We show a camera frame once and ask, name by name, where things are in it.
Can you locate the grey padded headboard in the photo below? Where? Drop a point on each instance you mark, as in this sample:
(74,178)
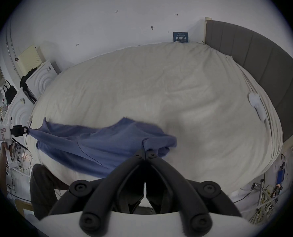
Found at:
(272,65)

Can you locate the cream ribbed box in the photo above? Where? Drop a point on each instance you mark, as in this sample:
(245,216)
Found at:
(29,58)

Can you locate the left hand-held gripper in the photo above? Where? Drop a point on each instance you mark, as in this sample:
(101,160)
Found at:
(4,133)

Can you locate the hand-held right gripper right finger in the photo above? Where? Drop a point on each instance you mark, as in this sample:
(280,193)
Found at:
(186,196)

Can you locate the person's left hand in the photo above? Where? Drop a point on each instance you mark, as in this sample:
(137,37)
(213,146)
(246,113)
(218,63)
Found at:
(5,148)

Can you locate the black bag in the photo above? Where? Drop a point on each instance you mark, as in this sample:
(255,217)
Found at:
(10,92)

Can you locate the blue shirt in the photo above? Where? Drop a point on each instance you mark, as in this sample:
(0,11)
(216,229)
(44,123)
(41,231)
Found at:
(99,144)

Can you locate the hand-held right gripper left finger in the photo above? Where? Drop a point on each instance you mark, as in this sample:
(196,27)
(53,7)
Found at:
(104,196)

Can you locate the person's legs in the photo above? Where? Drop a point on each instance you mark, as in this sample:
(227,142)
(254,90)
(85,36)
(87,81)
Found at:
(41,189)

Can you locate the white hand controller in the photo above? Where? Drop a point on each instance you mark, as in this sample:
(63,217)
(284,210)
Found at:
(256,104)

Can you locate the person's left forearm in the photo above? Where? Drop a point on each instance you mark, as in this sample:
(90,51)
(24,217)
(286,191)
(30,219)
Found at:
(1,174)

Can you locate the blue wall sign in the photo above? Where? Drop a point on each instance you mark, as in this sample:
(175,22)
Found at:
(180,36)

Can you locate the bed with beige sheet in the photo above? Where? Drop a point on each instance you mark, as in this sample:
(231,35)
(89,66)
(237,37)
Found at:
(149,83)

